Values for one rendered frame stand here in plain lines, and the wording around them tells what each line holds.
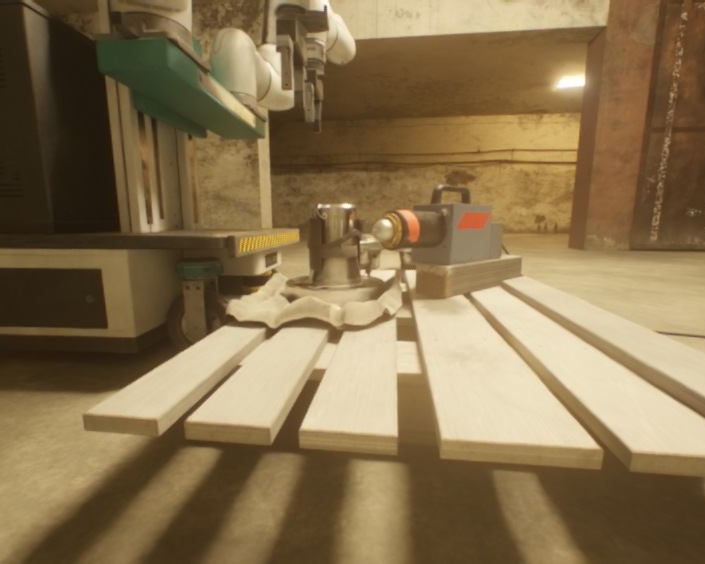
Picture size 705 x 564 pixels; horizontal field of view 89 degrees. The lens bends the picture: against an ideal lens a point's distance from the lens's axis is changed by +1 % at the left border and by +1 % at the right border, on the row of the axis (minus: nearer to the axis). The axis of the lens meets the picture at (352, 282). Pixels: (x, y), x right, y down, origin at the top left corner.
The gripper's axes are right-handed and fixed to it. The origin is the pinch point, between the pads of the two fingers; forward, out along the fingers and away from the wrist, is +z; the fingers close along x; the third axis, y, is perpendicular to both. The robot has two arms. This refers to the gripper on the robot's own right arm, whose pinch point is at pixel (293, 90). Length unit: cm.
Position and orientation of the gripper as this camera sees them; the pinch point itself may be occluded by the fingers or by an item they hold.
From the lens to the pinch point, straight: 103.3
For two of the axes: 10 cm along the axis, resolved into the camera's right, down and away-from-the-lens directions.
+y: -10.0, -0.1, 0.7
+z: 0.0, 9.9, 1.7
